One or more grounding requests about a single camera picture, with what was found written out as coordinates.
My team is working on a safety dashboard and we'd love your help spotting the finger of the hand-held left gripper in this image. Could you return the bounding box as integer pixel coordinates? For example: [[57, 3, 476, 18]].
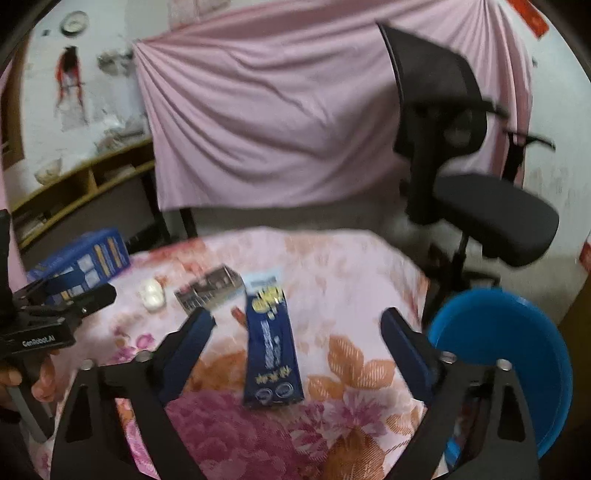
[[16, 282, 117, 324], [14, 272, 88, 302]]

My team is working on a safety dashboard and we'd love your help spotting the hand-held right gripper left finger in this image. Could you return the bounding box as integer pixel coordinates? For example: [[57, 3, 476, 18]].
[[50, 307, 217, 480]]

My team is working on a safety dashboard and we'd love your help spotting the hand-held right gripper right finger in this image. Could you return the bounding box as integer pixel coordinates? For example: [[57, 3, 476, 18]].
[[380, 308, 541, 480]]

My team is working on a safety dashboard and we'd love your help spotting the white tissue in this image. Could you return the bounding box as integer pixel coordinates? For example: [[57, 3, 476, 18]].
[[139, 279, 166, 311]]

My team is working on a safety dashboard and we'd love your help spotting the grey foil wrapper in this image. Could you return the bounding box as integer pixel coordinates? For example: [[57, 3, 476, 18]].
[[174, 264, 245, 312]]

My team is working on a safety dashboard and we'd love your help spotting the dark blue snack packet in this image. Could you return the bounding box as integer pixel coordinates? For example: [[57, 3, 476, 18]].
[[242, 274, 305, 408]]

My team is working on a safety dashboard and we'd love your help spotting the blue plastic basin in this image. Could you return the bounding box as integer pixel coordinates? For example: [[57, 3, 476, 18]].
[[427, 288, 573, 460]]

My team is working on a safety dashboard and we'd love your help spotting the person's left hand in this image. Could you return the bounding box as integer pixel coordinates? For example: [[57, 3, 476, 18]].
[[0, 348, 59, 403]]

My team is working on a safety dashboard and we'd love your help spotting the pink curtain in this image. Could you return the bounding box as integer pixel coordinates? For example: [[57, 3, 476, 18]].
[[0, 55, 28, 289]]

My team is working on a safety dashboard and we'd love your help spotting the blue cardboard box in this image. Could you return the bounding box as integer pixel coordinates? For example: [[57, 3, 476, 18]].
[[27, 227, 131, 301]]

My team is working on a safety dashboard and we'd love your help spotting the wooden shelf unit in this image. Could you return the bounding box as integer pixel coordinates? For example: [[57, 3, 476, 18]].
[[10, 138, 158, 250]]

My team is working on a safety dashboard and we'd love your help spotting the white ceramic bowl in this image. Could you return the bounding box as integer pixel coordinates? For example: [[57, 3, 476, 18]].
[[34, 158, 63, 184]]

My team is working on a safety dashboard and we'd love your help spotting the messy stack of books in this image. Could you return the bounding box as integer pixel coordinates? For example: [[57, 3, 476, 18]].
[[95, 117, 151, 151]]

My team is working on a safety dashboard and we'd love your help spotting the black mesh office chair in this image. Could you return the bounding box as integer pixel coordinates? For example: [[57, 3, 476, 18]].
[[376, 22, 560, 324]]

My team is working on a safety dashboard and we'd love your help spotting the red tassel ornament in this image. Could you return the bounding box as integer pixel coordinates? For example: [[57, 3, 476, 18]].
[[54, 46, 85, 110]]

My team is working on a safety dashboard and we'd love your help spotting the pink hanging bed sheet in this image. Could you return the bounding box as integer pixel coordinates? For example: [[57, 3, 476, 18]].
[[133, 0, 534, 212]]

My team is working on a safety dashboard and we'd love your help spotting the red square paper decoration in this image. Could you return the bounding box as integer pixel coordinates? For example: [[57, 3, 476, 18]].
[[508, 0, 550, 38]]

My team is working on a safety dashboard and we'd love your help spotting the faded paper wall chart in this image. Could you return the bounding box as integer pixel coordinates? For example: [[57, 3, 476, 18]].
[[55, 83, 91, 131]]

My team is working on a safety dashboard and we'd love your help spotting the wire wall rack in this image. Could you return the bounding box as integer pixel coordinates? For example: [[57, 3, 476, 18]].
[[97, 48, 134, 70]]

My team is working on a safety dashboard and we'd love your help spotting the round wall clock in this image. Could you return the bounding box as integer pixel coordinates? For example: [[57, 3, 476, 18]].
[[61, 11, 89, 36]]

